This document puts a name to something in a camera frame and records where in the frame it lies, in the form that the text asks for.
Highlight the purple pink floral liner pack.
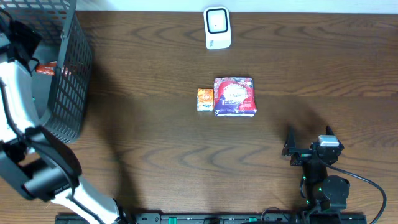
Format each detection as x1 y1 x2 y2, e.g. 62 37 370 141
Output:
213 77 257 117

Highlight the orange tissue pack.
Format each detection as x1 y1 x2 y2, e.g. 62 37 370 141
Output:
197 88 214 111

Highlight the orange-red snack bar wrapper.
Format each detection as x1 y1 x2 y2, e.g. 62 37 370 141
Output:
35 61 57 76

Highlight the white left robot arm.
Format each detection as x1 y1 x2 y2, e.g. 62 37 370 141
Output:
1 2 128 223

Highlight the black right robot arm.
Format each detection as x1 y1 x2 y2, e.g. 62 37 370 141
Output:
282 127 350 224

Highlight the white barcode scanner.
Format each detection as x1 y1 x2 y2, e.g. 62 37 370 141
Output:
203 6 232 50

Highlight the dark grey plastic basket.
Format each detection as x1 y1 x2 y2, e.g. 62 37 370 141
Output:
1 0 93 144

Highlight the black cable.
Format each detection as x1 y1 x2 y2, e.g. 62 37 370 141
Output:
313 149 388 224

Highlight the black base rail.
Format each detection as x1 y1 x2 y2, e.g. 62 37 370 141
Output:
55 212 368 224

